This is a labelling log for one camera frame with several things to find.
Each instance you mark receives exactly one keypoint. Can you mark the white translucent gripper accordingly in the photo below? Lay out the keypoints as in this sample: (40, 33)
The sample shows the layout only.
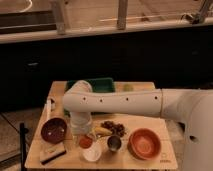
(89, 135)

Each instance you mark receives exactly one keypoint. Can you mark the red apple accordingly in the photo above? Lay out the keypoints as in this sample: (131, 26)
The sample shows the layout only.
(85, 142)

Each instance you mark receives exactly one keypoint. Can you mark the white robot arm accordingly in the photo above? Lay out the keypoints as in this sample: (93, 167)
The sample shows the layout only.
(192, 107)

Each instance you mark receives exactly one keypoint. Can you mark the white paper cup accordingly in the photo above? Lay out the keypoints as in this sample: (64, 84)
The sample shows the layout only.
(93, 153)

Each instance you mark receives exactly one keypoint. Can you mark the small metal cup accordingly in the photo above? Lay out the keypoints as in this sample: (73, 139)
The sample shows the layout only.
(114, 143)

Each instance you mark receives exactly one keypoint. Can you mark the yellow banana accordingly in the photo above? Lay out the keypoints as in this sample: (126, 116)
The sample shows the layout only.
(102, 131)

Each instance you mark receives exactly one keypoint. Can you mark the dark red bowl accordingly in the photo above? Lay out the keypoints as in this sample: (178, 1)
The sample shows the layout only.
(54, 130)

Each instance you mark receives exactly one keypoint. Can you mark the wooden block brush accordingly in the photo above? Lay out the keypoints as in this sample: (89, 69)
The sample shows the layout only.
(50, 152)

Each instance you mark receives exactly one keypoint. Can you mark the bunch of red grapes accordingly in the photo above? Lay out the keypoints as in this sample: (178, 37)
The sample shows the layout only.
(117, 129)

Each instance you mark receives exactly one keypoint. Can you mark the green plastic tray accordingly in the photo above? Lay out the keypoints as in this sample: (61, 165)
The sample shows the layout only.
(99, 85)

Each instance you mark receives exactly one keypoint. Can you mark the orange bowl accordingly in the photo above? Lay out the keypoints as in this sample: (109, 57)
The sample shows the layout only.
(144, 144)

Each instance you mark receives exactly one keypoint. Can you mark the black chair frame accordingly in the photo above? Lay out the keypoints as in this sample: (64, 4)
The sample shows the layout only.
(22, 134)

